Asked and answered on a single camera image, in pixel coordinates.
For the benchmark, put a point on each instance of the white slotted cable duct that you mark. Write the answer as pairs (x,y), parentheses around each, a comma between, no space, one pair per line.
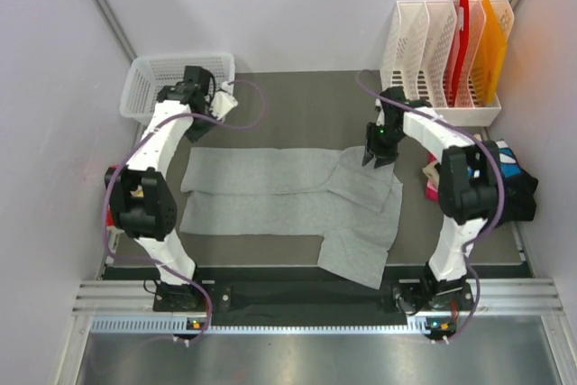
(181,325)

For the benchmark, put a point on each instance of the beige folded t-shirt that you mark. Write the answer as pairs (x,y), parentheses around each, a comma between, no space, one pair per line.
(432,171)

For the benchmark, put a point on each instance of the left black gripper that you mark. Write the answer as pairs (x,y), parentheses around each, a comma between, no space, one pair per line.
(195,134)

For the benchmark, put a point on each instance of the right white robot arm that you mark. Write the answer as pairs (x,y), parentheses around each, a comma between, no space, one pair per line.
(470,187)

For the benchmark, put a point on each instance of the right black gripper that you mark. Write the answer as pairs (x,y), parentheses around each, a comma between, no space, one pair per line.
(373,149)

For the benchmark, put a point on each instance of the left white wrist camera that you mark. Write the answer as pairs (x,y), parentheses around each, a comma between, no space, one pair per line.
(223,101)

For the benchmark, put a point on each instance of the red illustrated book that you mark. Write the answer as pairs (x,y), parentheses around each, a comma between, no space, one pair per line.
(110,225)

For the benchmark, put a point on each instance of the red plastic folder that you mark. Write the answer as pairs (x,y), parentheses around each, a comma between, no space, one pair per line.
(462,46)

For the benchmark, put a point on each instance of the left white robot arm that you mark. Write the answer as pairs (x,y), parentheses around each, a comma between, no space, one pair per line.
(141,204)

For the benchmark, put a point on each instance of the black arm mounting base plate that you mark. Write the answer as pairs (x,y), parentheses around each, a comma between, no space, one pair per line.
(245,298)

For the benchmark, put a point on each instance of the white file organizer rack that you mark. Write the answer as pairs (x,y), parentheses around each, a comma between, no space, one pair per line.
(419,55)

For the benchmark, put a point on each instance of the black daisy print t-shirt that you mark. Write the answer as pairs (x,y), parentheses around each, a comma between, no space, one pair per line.
(519,188)

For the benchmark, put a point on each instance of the magenta folded t-shirt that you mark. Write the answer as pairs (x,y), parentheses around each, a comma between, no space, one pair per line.
(432,191)

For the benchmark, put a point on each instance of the white perforated plastic basket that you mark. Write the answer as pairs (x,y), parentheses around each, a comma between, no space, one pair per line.
(150,73)

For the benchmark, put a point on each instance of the grey t-shirt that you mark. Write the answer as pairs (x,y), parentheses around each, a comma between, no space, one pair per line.
(298,192)

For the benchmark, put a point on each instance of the orange plastic folder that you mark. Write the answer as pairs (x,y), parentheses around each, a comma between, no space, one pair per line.
(492,50)

